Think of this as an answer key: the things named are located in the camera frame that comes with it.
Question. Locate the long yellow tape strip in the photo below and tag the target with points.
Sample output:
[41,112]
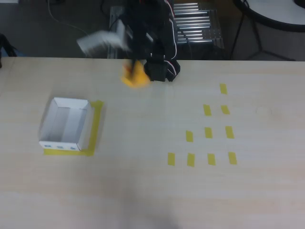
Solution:
[96,124]
[64,153]

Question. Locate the aluminium profile rack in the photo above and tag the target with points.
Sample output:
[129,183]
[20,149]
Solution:
[197,26]

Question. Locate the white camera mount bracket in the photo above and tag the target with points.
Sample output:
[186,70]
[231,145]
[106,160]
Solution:
[100,41]

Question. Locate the black object at table edge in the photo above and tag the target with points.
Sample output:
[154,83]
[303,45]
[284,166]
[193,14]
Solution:
[6,47]

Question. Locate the yellow rubber duck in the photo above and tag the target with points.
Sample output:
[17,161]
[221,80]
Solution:
[137,78]

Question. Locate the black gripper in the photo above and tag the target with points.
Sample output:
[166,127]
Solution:
[135,62]

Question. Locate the short yellow tape mark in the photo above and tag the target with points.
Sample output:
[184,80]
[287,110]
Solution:
[223,89]

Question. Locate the round white table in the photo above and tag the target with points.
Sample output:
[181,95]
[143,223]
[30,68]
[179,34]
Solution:
[274,12]

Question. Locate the white cardboard box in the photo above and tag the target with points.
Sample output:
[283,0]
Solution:
[63,124]

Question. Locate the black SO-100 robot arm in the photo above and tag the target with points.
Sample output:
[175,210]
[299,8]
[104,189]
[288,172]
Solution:
[159,69]

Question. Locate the black metal table base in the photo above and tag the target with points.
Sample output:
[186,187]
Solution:
[258,38]

